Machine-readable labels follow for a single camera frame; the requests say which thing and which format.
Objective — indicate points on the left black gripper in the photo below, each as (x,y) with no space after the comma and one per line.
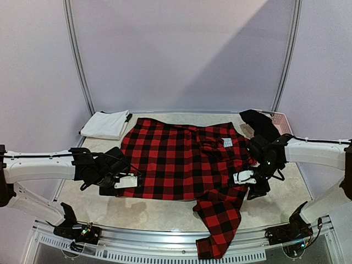
(105,192)

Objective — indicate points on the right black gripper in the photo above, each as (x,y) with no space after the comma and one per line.
(257,192)

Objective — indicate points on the white green raglan t-shirt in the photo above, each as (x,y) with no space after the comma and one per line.
(107,126)

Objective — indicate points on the red black plaid garment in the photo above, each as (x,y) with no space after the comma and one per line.
(187,162)

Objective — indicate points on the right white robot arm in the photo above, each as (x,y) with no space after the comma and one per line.
(273,156)

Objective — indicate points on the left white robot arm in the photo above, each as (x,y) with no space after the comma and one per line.
(108,171)

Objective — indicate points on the pink plastic laundry basket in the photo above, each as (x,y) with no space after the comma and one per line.
(280,121)

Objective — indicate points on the black garment in basket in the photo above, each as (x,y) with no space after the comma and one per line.
(261,124)

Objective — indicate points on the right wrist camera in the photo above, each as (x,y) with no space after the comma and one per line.
(244,177)

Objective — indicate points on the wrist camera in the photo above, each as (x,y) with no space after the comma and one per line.
(244,177)
(127,182)

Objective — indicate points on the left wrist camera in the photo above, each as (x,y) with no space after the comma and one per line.
(127,182)

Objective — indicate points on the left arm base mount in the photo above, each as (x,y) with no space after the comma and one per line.
(71,229)

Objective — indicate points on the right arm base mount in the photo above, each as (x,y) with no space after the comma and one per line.
(296,229)

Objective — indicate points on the aluminium front rail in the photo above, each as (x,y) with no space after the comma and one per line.
(118,245)

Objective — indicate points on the left aluminium frame post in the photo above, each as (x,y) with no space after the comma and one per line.
(68,12)

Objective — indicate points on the aluminium frame post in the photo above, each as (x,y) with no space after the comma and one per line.
(68,12)
(293,31)

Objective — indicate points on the right aluminium frame post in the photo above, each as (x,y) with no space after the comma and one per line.
(293,31)

